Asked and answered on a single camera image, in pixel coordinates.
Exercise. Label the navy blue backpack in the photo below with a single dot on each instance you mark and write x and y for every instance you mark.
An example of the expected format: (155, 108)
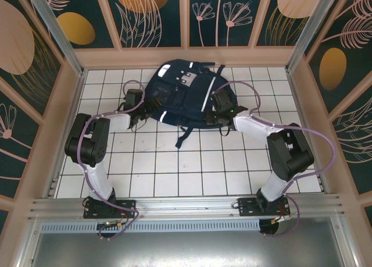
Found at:
(186, 104)

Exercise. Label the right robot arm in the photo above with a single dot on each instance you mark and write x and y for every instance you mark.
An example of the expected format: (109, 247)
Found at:
(290, 153)

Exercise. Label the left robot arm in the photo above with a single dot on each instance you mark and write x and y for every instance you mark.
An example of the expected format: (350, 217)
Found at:
(87, 145)

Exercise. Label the grey metal sheet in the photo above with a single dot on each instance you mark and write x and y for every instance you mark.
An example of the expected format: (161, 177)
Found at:
(186, 249)

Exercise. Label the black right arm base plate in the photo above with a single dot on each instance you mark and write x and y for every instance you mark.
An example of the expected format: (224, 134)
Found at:
(247, 206)

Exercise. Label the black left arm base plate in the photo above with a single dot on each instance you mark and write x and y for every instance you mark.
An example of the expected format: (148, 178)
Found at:
(125, 206)

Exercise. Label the aluminium mounting rail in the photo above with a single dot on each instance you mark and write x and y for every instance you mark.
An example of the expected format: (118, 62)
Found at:
(186, 206)

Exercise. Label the aluminium frame post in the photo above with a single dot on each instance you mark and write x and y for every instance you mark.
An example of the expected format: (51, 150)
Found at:
(311, 31)
(55, 31)

